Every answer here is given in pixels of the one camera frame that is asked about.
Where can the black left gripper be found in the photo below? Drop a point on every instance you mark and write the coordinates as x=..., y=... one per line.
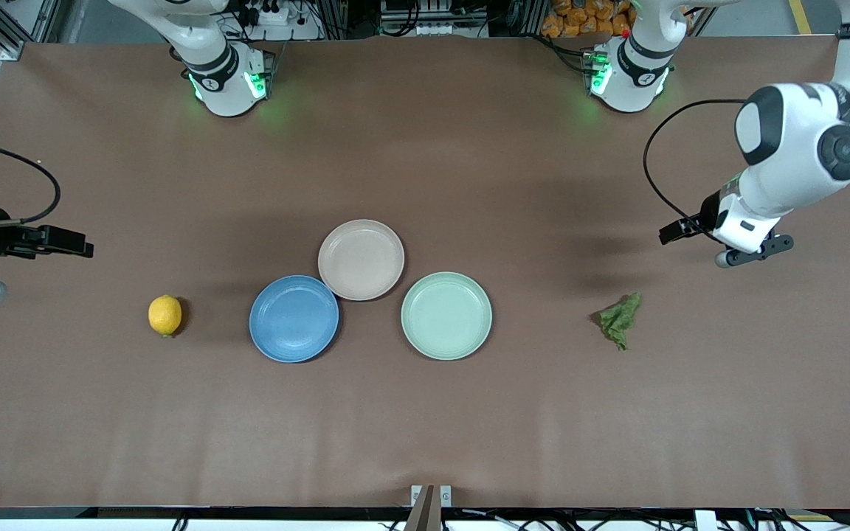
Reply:
x=693, y=223

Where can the green lettuce leaf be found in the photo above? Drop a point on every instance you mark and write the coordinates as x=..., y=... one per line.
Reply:
x=619, y=318

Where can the yellow lemon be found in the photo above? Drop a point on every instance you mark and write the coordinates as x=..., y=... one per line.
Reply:
x=165, y=316

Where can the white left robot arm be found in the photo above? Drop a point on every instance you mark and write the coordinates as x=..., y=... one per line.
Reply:
x=794, y=147

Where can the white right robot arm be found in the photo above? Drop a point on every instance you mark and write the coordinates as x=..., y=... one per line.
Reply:
x=226, y=74

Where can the brown table mat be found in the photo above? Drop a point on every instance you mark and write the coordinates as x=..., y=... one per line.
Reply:
x=617, y=413

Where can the bag of orange items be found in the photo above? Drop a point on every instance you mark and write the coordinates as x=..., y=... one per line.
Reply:
x=580, y=18

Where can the pale green plate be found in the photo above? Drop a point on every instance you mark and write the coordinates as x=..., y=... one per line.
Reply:
x=446, y=316

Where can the blue plate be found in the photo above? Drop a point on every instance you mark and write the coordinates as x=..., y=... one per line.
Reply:
x=294, y=318

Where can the beige plate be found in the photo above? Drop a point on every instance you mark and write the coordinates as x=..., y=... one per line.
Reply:
x=361, y=259

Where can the white power strip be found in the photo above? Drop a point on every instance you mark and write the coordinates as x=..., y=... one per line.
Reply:
x=274, y=16

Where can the aluminium frame profile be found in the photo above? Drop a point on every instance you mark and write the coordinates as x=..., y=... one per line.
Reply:
x=15, y=40

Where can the metal bracket with bar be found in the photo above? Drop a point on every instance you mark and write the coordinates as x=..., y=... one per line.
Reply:
x=425, y=516

